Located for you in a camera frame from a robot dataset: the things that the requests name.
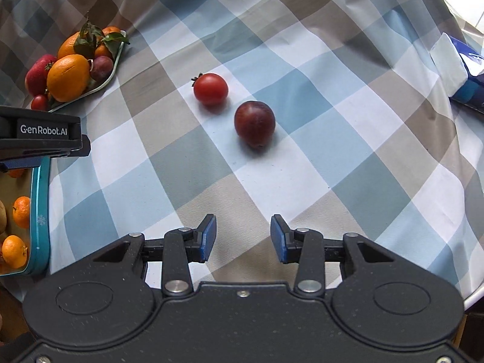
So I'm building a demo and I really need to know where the pale green fruit tray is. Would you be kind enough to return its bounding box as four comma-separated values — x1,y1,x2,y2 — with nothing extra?
47,38,126,112

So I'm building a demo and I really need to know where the tray cherry tomato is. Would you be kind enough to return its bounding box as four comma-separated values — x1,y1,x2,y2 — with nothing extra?
30,94,49,112

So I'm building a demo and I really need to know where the small brown kiwi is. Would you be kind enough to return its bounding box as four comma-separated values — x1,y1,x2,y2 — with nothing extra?
0,201,7,234

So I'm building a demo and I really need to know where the rear orange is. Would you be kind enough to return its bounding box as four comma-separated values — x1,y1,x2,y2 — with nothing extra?
57,31,80,59

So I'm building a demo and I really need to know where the red apple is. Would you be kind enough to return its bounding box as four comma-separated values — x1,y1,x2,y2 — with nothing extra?
25,54,57,97

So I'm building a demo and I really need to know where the checkered tablecloth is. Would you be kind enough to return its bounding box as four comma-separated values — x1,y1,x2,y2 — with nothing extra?
1,0,483,297

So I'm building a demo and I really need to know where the tin upper mandarin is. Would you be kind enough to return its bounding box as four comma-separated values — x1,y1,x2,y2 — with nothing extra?
12,196,30,229

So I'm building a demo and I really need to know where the red cherry tomato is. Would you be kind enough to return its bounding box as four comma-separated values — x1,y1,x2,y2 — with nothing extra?
191,73,229,106

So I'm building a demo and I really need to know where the tray dark plum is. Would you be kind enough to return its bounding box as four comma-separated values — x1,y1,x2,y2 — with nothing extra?
90,56,113,82

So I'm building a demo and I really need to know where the blue tissue pack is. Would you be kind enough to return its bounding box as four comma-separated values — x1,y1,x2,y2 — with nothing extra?
430,33,484,114

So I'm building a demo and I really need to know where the teal gold metal tin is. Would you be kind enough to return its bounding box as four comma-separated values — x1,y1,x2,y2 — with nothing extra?
1,159,50,278

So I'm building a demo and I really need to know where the tin mandarin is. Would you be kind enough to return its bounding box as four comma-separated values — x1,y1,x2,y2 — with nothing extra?
12,196,30,229
7,169,25,179
2,235,28,269

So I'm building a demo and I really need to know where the large front orange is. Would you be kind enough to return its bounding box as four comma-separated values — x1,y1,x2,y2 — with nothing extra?
47,54,90,103

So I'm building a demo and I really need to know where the leafy mandarin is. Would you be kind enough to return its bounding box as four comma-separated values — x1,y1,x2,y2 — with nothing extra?
94,25,121,60

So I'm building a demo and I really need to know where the dark red plum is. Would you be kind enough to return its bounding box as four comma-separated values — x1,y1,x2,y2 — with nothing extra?
234,101,276,148

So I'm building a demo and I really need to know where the tin lower mandarin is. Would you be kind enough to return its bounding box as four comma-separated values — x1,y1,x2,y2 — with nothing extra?
2,235,28,269

